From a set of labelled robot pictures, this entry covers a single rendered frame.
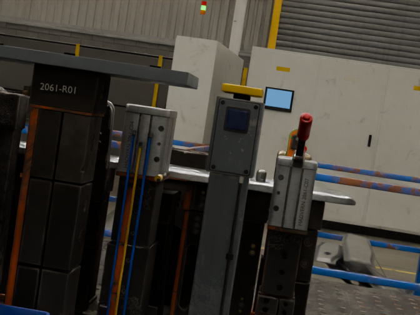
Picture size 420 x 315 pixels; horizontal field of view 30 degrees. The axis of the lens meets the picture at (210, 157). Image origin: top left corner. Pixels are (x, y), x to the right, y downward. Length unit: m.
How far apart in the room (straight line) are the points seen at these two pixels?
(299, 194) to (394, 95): 8.07
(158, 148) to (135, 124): 0.06
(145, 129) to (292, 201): 0.27
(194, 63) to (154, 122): 8.06
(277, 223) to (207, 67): 8.06
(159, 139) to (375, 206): 8.12
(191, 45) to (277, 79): 1.09
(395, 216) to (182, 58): 3.12
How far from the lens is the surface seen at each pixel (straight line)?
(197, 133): 9.32
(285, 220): 1.31
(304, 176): 1.30
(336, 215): 9.35
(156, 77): 1.12
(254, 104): 1.14
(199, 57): 9.36
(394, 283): 3.29
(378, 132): 9.34
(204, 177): 1.43
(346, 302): 2.02
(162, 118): 1.31
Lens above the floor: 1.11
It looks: 3 degrees down
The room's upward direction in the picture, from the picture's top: 9 degrees clockwise
